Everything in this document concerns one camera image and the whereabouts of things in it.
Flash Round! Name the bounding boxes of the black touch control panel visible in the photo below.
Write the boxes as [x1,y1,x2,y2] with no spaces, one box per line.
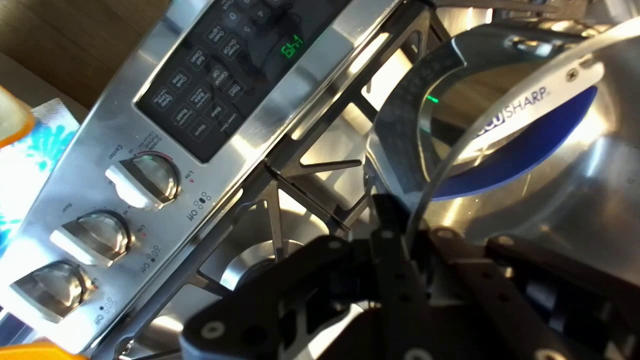
[131,0,351,166]

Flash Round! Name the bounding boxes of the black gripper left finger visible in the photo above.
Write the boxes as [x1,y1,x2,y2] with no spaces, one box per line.
[180,195,438,360]

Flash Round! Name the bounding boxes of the stainless steel pot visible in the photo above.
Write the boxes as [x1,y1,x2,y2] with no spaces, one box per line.
[416,19,640,287]

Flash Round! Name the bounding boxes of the silver stove knob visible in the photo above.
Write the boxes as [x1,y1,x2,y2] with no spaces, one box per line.
[48,209,134,268]
[103,150,184,211]
[7,259,97,326]

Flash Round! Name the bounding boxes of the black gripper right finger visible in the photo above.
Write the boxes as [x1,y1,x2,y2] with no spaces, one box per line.
[427,229,640,360]

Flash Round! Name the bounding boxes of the stainless steel gas stove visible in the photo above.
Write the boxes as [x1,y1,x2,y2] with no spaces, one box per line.
[0,0,640,360]

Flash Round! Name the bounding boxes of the round gas burner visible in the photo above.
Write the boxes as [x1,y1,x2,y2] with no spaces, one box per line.
[217,236,308,296]

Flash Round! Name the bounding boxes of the orange-edged beige pot holder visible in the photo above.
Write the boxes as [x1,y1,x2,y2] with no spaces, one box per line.
[0,86,36,150]

